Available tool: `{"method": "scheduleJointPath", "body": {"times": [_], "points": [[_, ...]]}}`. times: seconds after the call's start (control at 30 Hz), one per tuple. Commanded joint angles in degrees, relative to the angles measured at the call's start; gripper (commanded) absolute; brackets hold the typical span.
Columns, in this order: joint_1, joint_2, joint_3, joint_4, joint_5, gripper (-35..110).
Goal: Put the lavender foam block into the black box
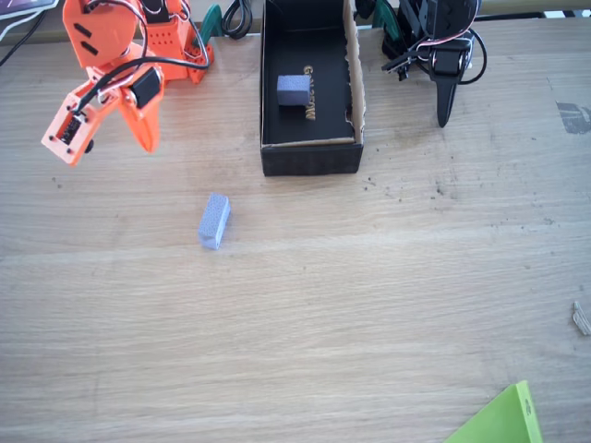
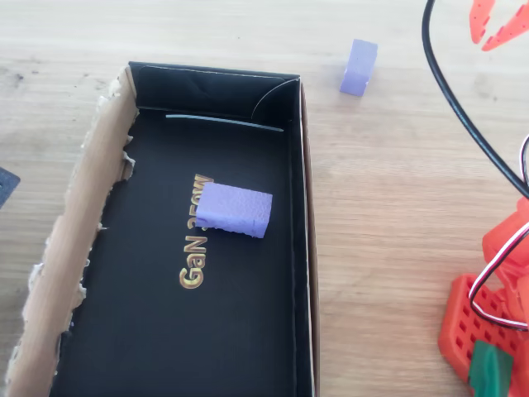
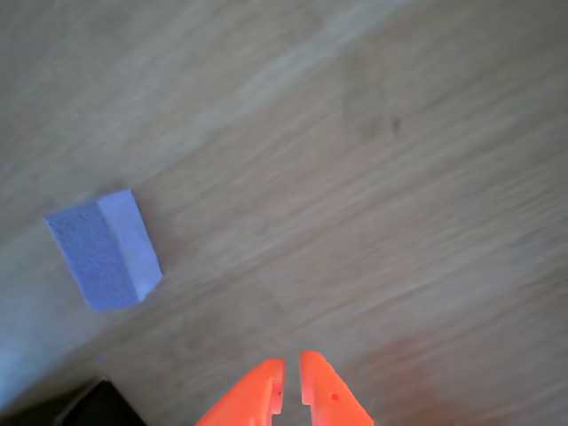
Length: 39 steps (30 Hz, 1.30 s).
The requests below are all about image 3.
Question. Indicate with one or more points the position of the purple foam block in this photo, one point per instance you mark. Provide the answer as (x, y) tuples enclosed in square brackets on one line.
[(102, 257)]

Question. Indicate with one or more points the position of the black cardboard box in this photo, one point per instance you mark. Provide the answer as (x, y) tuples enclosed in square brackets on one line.
[(102, 408)]

